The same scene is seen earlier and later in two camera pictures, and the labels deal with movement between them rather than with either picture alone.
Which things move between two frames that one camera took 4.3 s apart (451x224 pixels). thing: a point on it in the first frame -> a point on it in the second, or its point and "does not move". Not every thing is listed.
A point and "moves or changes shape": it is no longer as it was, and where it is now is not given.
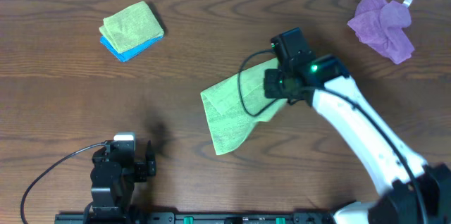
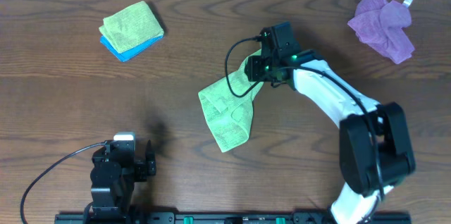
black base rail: (195, 218) does not move
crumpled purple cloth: (382, 25) does not move
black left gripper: (141, 169) does not move
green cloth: (228, 121) moves or changes shape
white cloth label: (408, 1) does not move
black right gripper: (269, 89) -> (253, 72)
